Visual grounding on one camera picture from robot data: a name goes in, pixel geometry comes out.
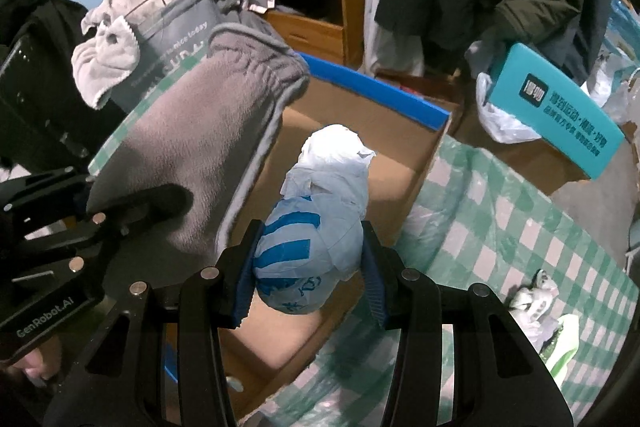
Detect white crumpled wrapper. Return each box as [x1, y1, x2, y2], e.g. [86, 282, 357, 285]
[507, 269, 560, 324]

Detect grey fleece pants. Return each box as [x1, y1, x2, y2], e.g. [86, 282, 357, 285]
[87, 24, 311, 265]

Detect blue-rimmed cardboard box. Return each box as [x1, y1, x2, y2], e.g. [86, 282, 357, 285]
[160, 52, 451, 423]

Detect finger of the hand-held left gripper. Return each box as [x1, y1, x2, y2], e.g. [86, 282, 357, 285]
[10, 184, 196, 284]
[0, 169, 94, 222]

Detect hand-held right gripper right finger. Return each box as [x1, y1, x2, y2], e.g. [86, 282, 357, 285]
[361, 221, 573, 427]

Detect green white checked tablecloth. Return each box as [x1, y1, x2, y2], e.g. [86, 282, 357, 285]
[90, 107, 636, 427]

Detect black cloth pile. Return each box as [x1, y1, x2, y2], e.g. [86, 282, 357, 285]
[0, 0, 126, 172]

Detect brown cardboard box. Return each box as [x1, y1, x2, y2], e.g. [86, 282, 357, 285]
[375, 67, 593, 198]

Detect teal shipping box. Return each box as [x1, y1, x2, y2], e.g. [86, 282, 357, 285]
[487, 42, 626, 180]

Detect blue white plastic bag bundle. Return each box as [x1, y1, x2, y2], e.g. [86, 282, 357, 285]
[252, 124, 377, 315]

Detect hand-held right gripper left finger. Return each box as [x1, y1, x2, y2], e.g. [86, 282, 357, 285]
[42, 221, 266, 427]

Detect person's left hand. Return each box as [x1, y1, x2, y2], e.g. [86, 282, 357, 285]
[5, 334, 63, 390]

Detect grey printed shirt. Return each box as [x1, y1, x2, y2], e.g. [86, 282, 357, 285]
[107, 0, 217, 112]

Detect clear plastic bags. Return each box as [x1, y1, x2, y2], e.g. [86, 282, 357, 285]
[585, 0, 640, 128]

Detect light grey towel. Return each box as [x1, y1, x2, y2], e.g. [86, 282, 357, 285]
[71, 0, 181, 110]

